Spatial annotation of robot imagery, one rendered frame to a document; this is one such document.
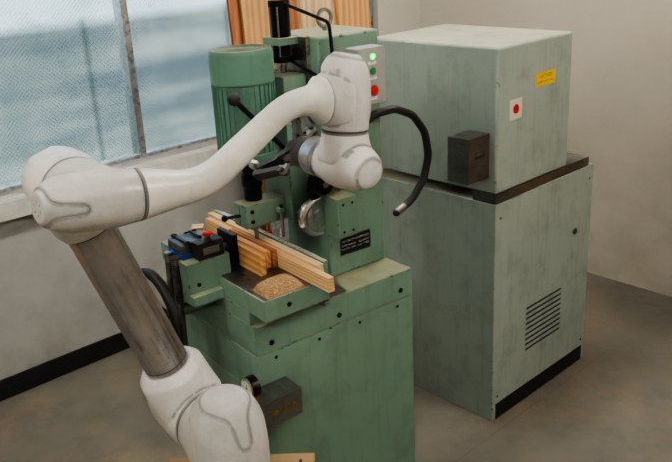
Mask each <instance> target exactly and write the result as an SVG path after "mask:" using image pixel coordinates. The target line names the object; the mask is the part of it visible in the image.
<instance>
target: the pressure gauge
mask: <svg viewBox="0 0 672 462"><path fill-rule="evenodd" d="M246 385H247V387H246ZM240 386H241V387H243V388H247V391H248V392H249V393H250V394H251V395H252V396H253V397H254V398H255V399H256V401H257V402H259V398H260V395H261V385H260V382H259V380H258V379H257V377H256V376H255V375H253V374H250V375H248V376H246V377H242V378H241V380H240Z"/></svg>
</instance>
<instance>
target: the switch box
mask: <svg viewBox="0 0 672 462"><path fill-rule="evenodd" d="M344 51H345V53H350V54H357V55H360V56H361V58H362V59H363V60H364V61H365V63H366V65H367V67H368V71H369V69H370V68H371V67H375V68H376V73H375V74H374V75H370V73H369V75H370V77H371V76H376V75H377V79H372V80H370V83H371V87H372V86H373V85H376V86H378V88H379V92H378V94H377V95H376V96H377V99H374V100H371V104H374V103H379V102H384V101H386V90H385V56H384V46H383V45H376V44H367V45H361V46H355V47H348V48H345V49H344ZM371 53H374V54H375V59H374V60H370V58H369V55H370V54H371ZM370 61H376V64H372V65H368V62H370Z"/></svg>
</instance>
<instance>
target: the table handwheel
mask: <svg viewBox="0 0 672 462"><path fill-rule="evenodd" d="M141 270H142V272H143V274H144V276H145V277H146V278H147V279H148V280H150V281H151V282H152V283H153V285H154V286H155V287H156V289H157V290H158V292H159V293H160V295H161V297H162V299H163V301H164V303H165V306H166V309H165V308H164V307H162V308H163V310H164V312H165V313H166V315H167V317H168V319H169V321H171V323H172V326H173V328H174V330H175V331H176V333H177V335H178V337H179V339H180V340H181V342H182V344H183V345H184V346H185V333H184V327H183V323H182V319H181V314H180V313H181V312H179V311H180V310H179V309H178V306H177V304H176V301H175V299H174V297H173V295H172V293H171V291H170V289H169V287H168V286H167V284H166V283H165V281H164V280H163V279H162V277H161V276H160V275H159V274H158V273H156V272H155V271H154V270H152V269H150V268H141ZM215 304H216V301H213V302H211V303H208V304H205V305H202V306H199V307H196V308H194V307H193V306H191V305H190V304H188V303H187V302H184V307H185V308H184V311H183V312H185V313H184V314H185V315H188V314H191V313H194V312H197V311H199V310H202V309H205V308H208V307H211V306H213V305H215Z"/></svg>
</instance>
